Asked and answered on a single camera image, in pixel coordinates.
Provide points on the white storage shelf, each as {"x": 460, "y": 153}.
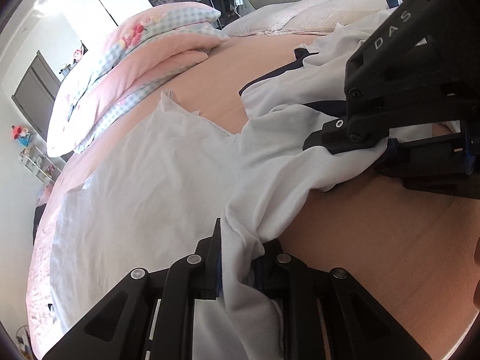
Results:
{"x": 37, "y": 161}

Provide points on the pink checked quilt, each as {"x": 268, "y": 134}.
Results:
{"x": 157, "y": 63}

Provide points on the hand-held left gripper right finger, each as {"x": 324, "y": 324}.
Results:
{"x": 270, "y": 270}

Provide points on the pink bed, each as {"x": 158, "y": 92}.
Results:
{"x": 375, "y": 240}

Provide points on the large white pillow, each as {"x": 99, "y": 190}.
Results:
{"x": 337, "y": 11}

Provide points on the pink cloth bundle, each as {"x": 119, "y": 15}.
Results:
{"x": 45, "y": 193}

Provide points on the grey door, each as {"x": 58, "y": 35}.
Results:
{"x": 33, "y": 93}

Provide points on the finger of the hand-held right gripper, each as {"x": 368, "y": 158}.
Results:
{"x": 431, "y": 157}
{"x": 337, "y": 135}

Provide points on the red toy figure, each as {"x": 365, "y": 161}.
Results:
{"x": 20, "y": 133}

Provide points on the pink doll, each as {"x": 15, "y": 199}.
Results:
{"x": 78, "y": 55}

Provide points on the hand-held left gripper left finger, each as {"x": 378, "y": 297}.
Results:
{"x": 210, "y": 266}

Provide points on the white wardrobe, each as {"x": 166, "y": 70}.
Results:
{"x": 86, "y": 15}

